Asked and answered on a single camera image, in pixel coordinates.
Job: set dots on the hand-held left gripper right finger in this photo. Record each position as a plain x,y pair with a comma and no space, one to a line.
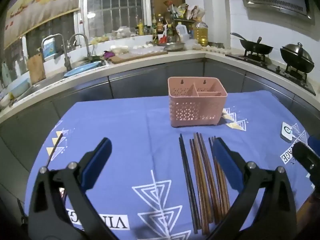
228,165

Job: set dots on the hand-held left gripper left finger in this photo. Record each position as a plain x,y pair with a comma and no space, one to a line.
96,165

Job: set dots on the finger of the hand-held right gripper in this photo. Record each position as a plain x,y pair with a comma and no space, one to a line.
303,155
315,143

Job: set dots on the bunch of brown wooden chopsticks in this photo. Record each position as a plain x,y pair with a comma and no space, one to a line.
205,180

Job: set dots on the black chopstick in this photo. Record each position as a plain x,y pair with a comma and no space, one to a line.
186,177
190,180

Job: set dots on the thin dark brown chopstick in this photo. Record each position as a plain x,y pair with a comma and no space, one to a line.
55,148

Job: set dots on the pink perforated utensil basket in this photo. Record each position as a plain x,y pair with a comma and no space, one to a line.
195,110

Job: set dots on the small white square tag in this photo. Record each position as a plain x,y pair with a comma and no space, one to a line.
287,131

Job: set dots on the blue printed tablecloth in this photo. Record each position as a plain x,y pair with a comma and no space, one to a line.
112,120

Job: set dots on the black gas stove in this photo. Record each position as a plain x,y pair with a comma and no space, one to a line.
275,70

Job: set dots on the black lidded wok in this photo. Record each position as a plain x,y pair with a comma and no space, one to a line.
297,57

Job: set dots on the stainless steel sink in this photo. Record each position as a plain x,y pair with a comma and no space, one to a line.
47,82

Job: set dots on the blue plastic basin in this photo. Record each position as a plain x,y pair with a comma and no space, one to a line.
82,69

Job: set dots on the kitchen counter with grey cabinets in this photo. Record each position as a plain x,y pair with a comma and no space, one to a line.
155,77

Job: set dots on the blue lidded plastic box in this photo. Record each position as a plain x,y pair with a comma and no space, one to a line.
18,86

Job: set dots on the purple vegetable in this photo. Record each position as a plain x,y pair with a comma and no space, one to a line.
108,54

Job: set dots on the upright wooden cutting board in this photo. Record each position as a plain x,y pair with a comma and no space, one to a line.
36,70

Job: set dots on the white egg tray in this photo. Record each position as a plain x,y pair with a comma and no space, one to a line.
217,50

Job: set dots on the flat wooden cutting board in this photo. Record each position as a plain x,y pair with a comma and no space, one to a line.
140,56

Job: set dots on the white round food pile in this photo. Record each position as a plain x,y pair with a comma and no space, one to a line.
119,48

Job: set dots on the curved steel faucet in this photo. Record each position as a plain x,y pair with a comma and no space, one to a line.
86,42

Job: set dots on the steel faucet with water filter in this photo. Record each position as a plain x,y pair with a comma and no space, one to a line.
48,47

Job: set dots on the large yellow cooking oil bottle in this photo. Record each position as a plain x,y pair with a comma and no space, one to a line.
200,35

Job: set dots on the white plastic jug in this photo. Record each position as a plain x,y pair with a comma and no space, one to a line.
182,31

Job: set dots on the row of condiment bottles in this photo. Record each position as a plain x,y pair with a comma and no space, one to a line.
160,27

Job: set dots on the pile of packaged foods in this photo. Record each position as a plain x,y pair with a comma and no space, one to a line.
185,11

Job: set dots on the barred window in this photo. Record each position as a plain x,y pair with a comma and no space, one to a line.
117,5

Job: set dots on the fruit print window blind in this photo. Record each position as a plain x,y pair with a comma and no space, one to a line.
42,2

